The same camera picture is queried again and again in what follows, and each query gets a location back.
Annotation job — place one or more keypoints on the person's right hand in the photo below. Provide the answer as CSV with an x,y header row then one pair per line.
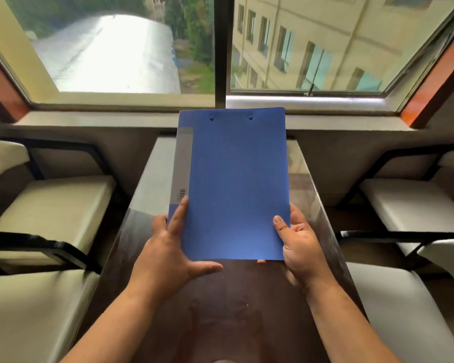
x,y
306,253

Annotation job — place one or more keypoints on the person's left middle finger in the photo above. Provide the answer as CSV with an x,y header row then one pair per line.
x,y
159,224

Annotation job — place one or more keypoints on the person's left thumb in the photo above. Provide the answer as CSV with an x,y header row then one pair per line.
x,y
206,269

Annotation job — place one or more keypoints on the beige building outside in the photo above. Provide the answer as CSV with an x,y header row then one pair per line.
x,y
325,37

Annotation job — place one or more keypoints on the curved grey metal roof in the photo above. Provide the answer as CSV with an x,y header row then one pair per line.
x,y
109,52

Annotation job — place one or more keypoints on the person's right thumb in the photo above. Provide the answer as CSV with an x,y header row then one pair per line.
x,y
282,228

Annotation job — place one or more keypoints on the blue plastic document folder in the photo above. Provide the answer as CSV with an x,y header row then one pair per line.
x,y
234,185

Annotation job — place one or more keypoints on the dark window frame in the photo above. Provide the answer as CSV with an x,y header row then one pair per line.
x,y
220,52

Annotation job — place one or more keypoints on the person's left hand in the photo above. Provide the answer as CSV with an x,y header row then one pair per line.
x,y
162,260

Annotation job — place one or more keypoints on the person's right forearm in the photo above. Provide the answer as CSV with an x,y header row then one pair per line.
x,y
348,328

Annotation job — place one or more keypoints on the grey window sill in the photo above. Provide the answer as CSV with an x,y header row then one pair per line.
x,y
98,120

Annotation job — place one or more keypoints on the person's left forearm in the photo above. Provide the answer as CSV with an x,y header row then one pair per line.
x,y
113,328

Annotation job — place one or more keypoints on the cream chair with black frame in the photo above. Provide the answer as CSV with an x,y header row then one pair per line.
x,y
26,317
412,207
49,211
412,309

